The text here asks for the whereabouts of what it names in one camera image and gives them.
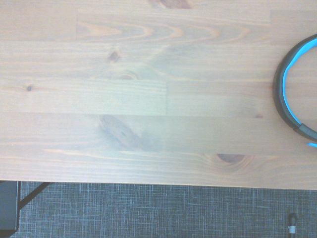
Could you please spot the black metal table leg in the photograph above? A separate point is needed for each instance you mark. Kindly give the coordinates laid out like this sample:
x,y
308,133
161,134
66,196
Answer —
x,y
32,194

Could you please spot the black side table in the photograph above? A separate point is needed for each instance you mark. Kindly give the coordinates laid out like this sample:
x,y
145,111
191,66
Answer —
x,y
8,205

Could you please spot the black tripod leg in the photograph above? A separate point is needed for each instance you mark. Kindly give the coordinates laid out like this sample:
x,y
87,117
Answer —
x,y
292,223

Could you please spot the black headphone with blue lining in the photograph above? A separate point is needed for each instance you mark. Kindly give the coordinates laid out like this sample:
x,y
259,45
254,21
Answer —
x,y
279,99

